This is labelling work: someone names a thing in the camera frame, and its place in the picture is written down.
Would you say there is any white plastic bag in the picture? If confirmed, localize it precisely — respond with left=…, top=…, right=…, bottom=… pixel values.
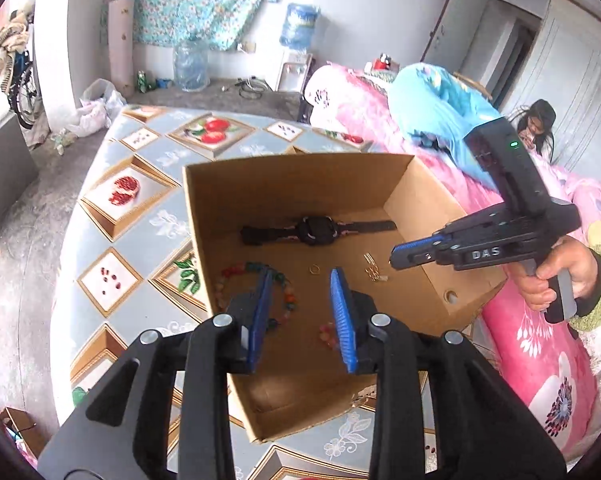
left=65, top=77, right=127, bottom=138

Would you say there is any blue quilt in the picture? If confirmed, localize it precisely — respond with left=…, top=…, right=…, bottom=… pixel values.
left=388, top=62, right=506, bottom=181

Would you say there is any fruit print tablecloth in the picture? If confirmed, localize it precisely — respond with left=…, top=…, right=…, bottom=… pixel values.
left=50, top=105, right=486, bottom=480

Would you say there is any brown paper bag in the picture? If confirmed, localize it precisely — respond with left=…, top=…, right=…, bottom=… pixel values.
left=0, top=407, right=47, bottom=461

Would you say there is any black wristwatch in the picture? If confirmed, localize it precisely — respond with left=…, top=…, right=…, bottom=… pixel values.
left=239, top=215, right=397, bottom=247

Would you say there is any person's right hand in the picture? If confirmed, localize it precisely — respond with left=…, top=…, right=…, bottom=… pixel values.
left=517, top=236, right=597, bottom=314

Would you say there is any white door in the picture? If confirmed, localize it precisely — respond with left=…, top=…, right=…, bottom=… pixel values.
left=423, top=0, right=491, bottom=68

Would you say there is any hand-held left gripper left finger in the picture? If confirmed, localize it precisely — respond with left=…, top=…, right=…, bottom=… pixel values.
left=37, top=266, right=275, bottom=480

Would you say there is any bicycle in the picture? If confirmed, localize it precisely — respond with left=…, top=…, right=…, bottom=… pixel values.
left=8, top=50, right=44, bottom=128

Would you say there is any grey cabinet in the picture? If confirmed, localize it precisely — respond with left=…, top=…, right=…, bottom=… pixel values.
left=0, top=112, right=38, bottom=243

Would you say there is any torn cardboard box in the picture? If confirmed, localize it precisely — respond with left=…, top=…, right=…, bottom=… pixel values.
left=182, top=152, right=507, bottom=443

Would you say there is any black cable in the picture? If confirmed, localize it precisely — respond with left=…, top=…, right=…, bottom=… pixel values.
left=238, top=76, right=268, bottom=98

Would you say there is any white water dispenser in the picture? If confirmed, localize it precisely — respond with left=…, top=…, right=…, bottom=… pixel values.
left=275, top=50, right=314, bottom=93

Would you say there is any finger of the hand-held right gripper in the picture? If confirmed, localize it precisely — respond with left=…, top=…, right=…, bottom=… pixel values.
left=409, top=247, right=459, bottom=272
left=389, top=209, right=507, bottom=268

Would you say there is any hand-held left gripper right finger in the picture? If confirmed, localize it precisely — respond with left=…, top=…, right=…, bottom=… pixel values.
left=329, top=266, right=566, bottom=480

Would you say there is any white wardrobe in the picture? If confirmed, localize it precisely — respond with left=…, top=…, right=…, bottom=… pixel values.
left=501, top=0, right=601, bottom=176

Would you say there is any colourful crackle bead bracelet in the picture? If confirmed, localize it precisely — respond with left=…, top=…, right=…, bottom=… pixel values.
left=214, top=261, right=297, bottom=333

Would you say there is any pile of clothes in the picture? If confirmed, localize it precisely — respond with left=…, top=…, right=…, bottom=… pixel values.
left=0, top=0, right=36, bottom=68

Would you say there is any floral curtain cloth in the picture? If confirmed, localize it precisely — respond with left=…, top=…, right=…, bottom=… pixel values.
left=103, top=0, right=287, bottom=52

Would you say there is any empty clear water jug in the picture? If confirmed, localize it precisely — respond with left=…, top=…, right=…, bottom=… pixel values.
left=173, top=35, right=211, bottom=92

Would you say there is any blue water dispenser bottle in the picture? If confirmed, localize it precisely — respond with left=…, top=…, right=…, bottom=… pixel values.
left=279, top=2, right=321, bottom=52

